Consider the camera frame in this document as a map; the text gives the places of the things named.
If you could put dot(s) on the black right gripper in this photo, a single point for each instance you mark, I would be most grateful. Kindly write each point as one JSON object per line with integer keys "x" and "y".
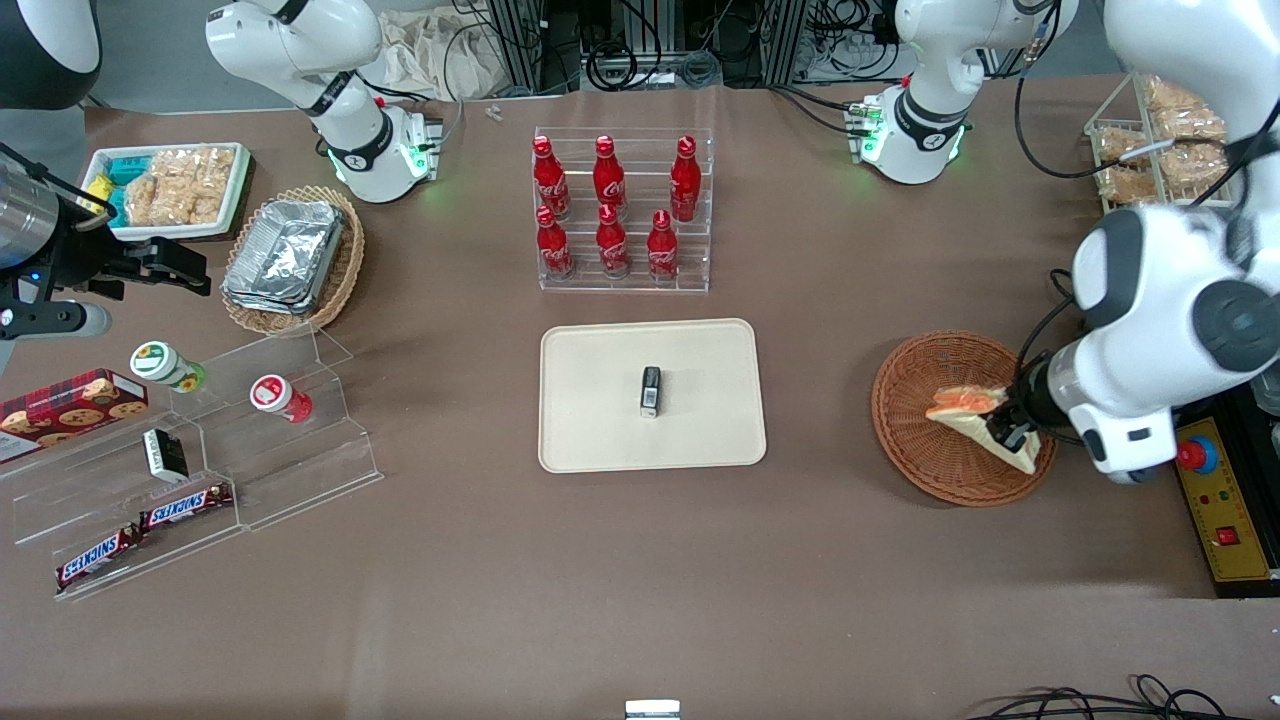
{"x": 82, "y": 256}

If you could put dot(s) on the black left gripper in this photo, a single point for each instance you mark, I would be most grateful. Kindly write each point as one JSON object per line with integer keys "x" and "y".
{"x": 1033, "y": 393}

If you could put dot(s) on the triangular sandwich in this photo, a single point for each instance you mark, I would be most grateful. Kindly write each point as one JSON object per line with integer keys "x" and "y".
{"x": 965, "y": 412}

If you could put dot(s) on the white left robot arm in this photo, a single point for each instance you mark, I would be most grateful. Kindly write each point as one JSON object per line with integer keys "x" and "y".
{"x": 1160, "y": 280}

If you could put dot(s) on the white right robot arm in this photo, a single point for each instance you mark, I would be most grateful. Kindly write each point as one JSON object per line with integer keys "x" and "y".
{"x": 290, "y": 45}

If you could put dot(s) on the white rectangular snack tray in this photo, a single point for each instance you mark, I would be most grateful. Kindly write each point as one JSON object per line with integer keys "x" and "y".
{"x": 235, "y": 200}

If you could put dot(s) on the round brown wicker basket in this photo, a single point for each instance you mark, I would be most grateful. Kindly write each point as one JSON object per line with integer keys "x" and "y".
{"x": 910, "y": 450}

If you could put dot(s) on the aluminium foil tray stack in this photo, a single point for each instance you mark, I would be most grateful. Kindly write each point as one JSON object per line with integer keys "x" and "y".
{"x": 285, "y": 255}

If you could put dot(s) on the oval light wicker basket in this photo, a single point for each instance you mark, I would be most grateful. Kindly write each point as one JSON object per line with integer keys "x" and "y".
{"x": 345, "y": 270}

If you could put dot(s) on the cream plastic tray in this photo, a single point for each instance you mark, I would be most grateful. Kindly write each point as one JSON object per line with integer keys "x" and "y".
{"x": 600, "y": 420}

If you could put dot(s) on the rice cracker snack bag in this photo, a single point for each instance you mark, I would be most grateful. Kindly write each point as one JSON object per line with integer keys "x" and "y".
{"x": 1125, "y": 185}
{"x": 1118, "y": 147}
{"x": 185, "y": 185}
{"x": 1190, "y": 128}
{"x": 1195, "y": 165}
{"x": 1170, "y": 95}

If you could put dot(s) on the green lid cup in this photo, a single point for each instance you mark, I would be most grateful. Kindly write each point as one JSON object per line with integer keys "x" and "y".
{"x": 160, "y": 364}

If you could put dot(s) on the teal snack box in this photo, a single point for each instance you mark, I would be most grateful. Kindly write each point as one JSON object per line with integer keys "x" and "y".
{"x": 128, "y": 170}

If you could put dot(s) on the yellow snack packet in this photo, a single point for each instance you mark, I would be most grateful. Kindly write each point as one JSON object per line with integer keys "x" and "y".
{"x": 97, "y": 188}

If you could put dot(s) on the red lid cup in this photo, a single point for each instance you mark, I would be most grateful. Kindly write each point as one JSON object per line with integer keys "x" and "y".
{"x": 275, "y": 396}

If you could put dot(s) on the red plaid cookie box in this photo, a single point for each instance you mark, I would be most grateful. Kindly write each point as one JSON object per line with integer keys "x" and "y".
{"x": 60, "y": 410}

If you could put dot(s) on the small black white box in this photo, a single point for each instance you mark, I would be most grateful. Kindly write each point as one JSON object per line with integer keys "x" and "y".
{"x": 165, "y": 455}

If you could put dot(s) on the red emergency stop button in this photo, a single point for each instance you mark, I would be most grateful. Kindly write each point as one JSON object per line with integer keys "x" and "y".
{"x": 1198, "y": 456}

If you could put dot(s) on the clear acrylic step shelf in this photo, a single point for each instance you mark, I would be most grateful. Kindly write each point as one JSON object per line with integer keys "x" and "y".
{"x": 300, "y": 470}

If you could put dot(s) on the snickers bar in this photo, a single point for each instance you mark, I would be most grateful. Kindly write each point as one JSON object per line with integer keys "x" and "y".
{"x": 185, "y": 507}
{"x": 98, "y": 558}

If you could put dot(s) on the black equipment base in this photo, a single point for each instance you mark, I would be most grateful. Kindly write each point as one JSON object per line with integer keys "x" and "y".
{"x": 1250, "y": 430}

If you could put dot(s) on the yellow control panel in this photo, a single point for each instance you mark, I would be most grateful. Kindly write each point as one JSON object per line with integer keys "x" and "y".
{"x": 1235, "y": 520}

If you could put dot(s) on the clear plastic container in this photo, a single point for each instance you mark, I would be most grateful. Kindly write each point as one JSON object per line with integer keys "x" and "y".
{"x": 1268, "y": 395}

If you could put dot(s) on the white crumpled cloth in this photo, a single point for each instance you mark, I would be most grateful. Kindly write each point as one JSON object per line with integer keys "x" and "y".
{"x": 430, "y": 55}

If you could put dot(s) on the red cola bottle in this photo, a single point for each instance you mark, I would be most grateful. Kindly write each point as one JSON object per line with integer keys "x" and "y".
{"x": 685, "y": 182}
{"x": 662, "y": 250}
{"x": 554, "y": 248}
{"x": 608, "y": 180}
{"x": 612, "y": 246}
{"x": 548, "y": 180}

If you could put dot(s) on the clear acrylic bottle rack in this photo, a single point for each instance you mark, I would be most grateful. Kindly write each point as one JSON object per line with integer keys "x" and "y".
{"x": 640, "y": 150}

